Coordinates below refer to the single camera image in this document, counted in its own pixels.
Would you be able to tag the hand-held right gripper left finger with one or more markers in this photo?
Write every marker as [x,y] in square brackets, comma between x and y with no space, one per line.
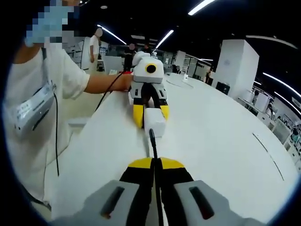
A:
[138,188]

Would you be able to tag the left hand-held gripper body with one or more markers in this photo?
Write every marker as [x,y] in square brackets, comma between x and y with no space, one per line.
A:
[141,73]

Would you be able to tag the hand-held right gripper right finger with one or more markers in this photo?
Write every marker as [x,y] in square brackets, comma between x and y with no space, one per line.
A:
[174,188]

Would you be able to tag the white charger adapter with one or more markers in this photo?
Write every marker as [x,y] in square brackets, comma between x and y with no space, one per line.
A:
[154,120]

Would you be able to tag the small white desk gadget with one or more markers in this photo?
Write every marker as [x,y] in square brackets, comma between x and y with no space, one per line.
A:
[185,76]

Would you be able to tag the straight ceiling light strip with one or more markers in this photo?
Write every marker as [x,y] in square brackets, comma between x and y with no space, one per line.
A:
[111,34]
[164,38]

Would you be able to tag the black cube box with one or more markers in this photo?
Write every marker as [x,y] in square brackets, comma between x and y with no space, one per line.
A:
[222,87]

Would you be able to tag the curved ceiling light strip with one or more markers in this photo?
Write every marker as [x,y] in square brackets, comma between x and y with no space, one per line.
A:
[200,7]

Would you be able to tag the white chest-worn device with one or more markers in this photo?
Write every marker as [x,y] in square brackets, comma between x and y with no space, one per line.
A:
[30,110]

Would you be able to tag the long ceiling light strip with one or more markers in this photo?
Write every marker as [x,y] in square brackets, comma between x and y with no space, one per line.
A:
[287,100]
[282,82]

